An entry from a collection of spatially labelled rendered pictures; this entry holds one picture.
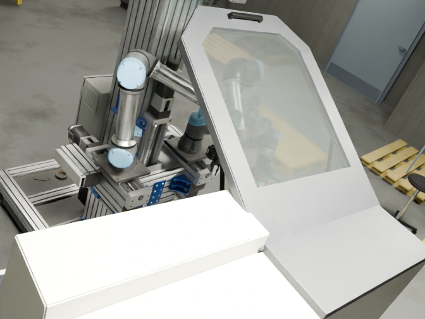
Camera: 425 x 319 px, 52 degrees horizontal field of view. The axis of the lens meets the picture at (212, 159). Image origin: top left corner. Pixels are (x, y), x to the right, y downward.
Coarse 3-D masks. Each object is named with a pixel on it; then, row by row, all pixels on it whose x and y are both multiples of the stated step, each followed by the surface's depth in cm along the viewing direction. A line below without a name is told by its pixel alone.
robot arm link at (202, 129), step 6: (192, 114) 249; (192, 120) 247; (192, 126) 248; (198, 126) 247; (204, 126) 248; (186, 132) 253; (192, 132) 250; (198, 132) 249; (204, 132) 252; (198, 138) 252
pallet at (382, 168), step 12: (396, 144) 623; (372, 156) 563; (384, 156) 595; (396, 156) 588; (408, 156) 601; (420, 156) 616; (372, 168) 558; (384, 168) 544; (396, 168) 556; (396, 180) 530; (408, 180) 538; (408, 192) 533; (420, 192) 522
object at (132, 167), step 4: (136, 156) 225; (108, 160) 222; (136, 160) 227; (108, 164) 222; (132, 164) 222; (136, 164) 226; (112, 168) 220; (116, 168) 219; (120, 168) 219; (124, 168) 220; (128, 168) 221; (132, 168) 222; (124, 172) 221; (128, 172) 222
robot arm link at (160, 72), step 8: (152, 56) 193; (152, 64) 192; (160, 64) 195; (152, 72) 193; (160, 72) 194; (168, 72) 195; (160, 80) 196; (168, 80) 196; (176, 80) 196; (184, 80) 198; (176, 88) 198; (184, 88) 197; (192, 88) 198; (184, 96) 201; (192, 96) 199
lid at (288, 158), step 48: (192, 48) 157; (240, 48) 176; (288, 48) 196; (240, 96) 164; (288, 96) 181; (240, 144) 154; (288, 144) 169; (336, 144) 187; (240, 192) 143; (288, 192) 156; (336, 192) 171
